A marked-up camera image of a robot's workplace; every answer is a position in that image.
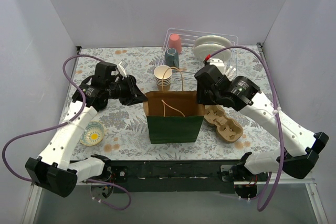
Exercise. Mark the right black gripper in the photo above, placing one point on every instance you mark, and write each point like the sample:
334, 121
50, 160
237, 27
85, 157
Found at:
205, 94

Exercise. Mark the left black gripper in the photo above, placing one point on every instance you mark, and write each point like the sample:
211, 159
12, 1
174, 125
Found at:
130, 89

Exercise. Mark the green paper bag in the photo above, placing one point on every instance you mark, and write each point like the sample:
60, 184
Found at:
173, 116

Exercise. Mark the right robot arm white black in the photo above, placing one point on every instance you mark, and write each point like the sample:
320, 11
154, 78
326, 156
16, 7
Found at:
302, 147

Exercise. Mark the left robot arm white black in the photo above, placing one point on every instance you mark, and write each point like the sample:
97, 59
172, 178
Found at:
52, 169

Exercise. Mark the floral table mat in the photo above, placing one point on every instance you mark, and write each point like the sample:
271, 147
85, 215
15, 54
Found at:
126, 134

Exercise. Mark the stack of brown paper cups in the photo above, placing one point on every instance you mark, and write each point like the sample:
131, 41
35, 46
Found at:
163, 77

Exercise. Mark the front white plate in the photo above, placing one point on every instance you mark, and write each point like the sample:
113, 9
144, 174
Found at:
201, 51

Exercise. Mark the white plate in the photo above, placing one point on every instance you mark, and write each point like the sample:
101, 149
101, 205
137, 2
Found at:
201, 51
213, 41

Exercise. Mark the brown cardboard cup carrier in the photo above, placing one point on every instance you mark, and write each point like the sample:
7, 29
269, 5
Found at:
228, 129

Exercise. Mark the dark teal mug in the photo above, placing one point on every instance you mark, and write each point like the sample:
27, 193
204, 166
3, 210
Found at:
171, 57

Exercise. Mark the rear white plate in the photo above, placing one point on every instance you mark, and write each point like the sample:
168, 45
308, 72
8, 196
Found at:
213, 41

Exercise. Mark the patterned small bowl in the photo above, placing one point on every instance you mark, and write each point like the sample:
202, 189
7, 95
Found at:
93, 134

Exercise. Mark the pink cup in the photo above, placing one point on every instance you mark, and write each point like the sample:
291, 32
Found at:
175, 42

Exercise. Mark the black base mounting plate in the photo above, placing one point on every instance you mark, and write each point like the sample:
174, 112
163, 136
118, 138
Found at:
178, 175

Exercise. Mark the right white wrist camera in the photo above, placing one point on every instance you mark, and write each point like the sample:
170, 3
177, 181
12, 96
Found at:
216, 62

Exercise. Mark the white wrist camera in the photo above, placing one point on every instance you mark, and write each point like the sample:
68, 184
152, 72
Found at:
121, 68
216, 62

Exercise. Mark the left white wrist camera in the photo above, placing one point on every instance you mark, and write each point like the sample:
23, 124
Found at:
121, 68

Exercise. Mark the white wire dish rack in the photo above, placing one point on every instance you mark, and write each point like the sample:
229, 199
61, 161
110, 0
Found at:
188, 63

